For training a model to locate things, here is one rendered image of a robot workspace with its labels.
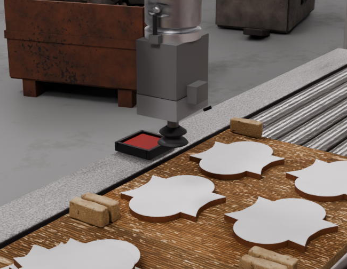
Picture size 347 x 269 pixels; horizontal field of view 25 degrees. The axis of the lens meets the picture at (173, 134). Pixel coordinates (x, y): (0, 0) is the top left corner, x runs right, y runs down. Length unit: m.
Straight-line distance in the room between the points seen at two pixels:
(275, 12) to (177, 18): 5.20
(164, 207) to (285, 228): 0.17
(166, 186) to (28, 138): 2.93
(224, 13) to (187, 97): 5.30
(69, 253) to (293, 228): 0.30
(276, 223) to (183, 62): 0.24
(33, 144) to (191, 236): 2.98
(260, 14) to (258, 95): 4.58
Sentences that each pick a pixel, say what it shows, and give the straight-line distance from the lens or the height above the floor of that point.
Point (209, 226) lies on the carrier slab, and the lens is 1.05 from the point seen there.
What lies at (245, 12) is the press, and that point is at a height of 0.16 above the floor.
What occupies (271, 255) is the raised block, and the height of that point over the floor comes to 0.96.
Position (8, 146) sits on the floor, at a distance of 3.96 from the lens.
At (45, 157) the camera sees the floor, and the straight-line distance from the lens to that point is 3.78.
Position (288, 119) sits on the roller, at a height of 0.92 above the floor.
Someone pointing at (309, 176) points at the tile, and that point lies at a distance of 1.19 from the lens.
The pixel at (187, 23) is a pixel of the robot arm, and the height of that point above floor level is 1.20.
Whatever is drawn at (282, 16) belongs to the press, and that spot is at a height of 0.15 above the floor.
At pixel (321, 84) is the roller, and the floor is 0.92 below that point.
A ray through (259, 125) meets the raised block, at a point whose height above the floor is 0.96.
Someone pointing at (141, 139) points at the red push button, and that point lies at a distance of 1.36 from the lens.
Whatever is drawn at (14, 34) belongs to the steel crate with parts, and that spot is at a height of 0.38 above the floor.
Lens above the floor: 1.42
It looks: 21 degrees down
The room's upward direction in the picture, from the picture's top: straight up
